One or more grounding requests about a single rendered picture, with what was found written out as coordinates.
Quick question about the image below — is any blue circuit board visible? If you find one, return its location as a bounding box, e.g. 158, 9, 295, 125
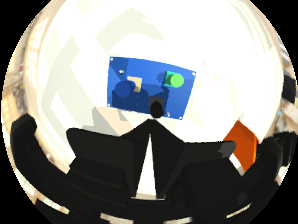
106, 56, 197, 120

